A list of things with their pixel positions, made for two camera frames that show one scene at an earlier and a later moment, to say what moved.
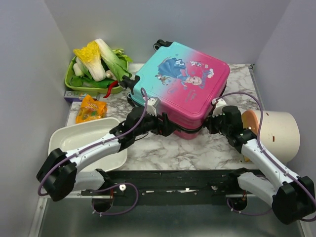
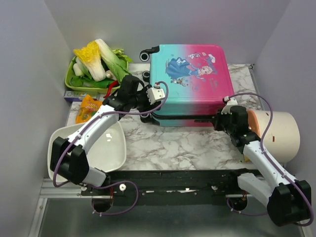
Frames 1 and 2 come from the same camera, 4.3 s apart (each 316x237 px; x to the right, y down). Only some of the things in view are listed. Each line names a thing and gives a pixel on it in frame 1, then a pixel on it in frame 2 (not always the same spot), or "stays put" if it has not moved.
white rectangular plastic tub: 69,137 stays put
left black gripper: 165,127 → 146,108
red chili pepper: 113,84 stays put
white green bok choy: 116,61 stays put
